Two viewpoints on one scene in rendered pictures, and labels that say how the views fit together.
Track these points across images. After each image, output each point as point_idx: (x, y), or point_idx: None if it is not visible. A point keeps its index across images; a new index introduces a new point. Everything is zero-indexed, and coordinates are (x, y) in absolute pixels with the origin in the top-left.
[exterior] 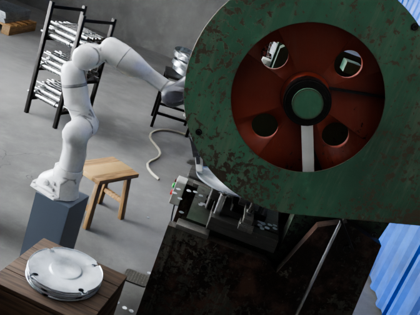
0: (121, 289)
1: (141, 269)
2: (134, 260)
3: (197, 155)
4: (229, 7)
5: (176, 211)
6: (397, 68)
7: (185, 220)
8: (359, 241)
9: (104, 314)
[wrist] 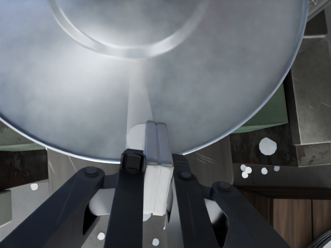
0: (272, 195)
1: (32, 201)
2: (11, 222)
3: (237, 193)
4: None
5: (13, 187)
6: None
7: (302, 119)
8: None
9: (330, 196)
